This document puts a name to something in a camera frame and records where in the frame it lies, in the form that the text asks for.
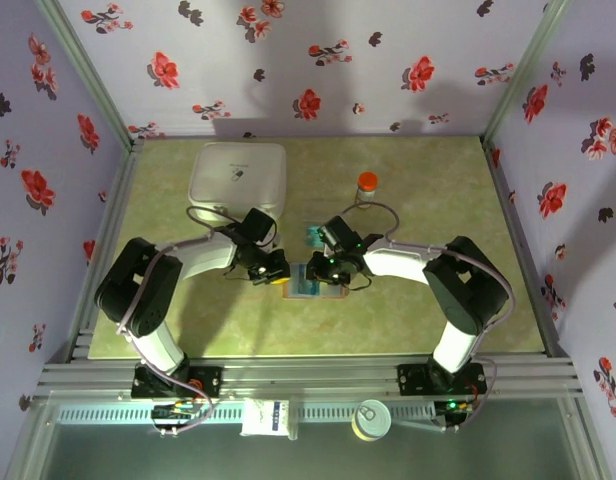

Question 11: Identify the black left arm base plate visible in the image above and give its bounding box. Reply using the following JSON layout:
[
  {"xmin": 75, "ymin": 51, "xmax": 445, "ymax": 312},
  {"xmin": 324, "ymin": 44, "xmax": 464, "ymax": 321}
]
[{"xmin": 131, "ymin": 363, "xmax": 224, "ymax": 400}]

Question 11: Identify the blue picture credit card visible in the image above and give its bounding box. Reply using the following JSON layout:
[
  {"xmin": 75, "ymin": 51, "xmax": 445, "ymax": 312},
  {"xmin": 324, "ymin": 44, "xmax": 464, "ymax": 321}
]
[{"xmin": 290, "ymin": 264, "xmax": 323, "ymax": 296}]

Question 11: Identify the aluminium corner post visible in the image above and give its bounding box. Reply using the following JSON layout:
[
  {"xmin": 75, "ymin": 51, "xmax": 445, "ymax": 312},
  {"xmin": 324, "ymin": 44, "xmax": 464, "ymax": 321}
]
[
  {"xmin": 482, "ymin": 0, "xmax": 572, "ymax": 146},
  {"xmin": 35, "ymin": 0, "xmax": 139, "ymax": 146}
]

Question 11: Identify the aluminium front frame rail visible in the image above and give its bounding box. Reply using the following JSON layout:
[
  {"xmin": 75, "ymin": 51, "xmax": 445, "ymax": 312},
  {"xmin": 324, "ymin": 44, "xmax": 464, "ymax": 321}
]
[{"xmin": 33, "ymin": 355, "xmax": 585, "ymax": 401}]

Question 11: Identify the grey right arm cable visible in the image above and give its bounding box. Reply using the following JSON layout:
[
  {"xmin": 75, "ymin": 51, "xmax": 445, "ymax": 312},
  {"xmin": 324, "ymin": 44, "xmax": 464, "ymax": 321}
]
[{"xmin": 344, "ymin": 201, "xmax": 517, "ymax": 431}]

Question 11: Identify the white medicine case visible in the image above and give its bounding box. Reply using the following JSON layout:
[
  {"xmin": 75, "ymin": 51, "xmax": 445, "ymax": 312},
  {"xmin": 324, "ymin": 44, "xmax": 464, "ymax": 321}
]
[{"xmin": 187, "ymin": 142, "xmax": 288, "ymax": 223}]

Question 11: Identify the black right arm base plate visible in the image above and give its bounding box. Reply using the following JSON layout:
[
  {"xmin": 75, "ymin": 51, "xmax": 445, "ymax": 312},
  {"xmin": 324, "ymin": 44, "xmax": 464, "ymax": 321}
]
[{"xmin": 396, "ymin": 362, "xmax": 488, "ymax": 399}]

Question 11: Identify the white paper packet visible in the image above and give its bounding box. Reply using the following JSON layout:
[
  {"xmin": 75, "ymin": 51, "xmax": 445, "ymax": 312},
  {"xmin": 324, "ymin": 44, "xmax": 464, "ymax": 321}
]
[{"xmin": 239, "ymin": 398, "xmax": 291, "ymax": 438}]

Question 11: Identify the aluminium side frame rail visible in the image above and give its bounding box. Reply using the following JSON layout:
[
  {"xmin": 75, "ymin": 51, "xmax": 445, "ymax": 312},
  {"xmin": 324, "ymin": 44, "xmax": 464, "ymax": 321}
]
[
  {"xmin": 480, "ymin": 135, "xmax": 572, "ymax": 359},
  {"xmin": 66, "ymin": 138, "xmax": 145, "ymax": 362}
]

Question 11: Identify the orange capped small bottle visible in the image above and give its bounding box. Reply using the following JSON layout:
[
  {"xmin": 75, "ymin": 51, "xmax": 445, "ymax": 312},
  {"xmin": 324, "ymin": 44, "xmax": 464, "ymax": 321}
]
[{"xmin": 356, "ymin": 171, "xmax": 379, "ymax": 206}]

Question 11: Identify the grey slotted cable duct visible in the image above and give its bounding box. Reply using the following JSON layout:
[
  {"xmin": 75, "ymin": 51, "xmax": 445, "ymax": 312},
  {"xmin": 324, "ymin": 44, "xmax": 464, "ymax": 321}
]
[{"xmin": 56, "ymin": 402, "xmax": 439, "ymax": 426}]

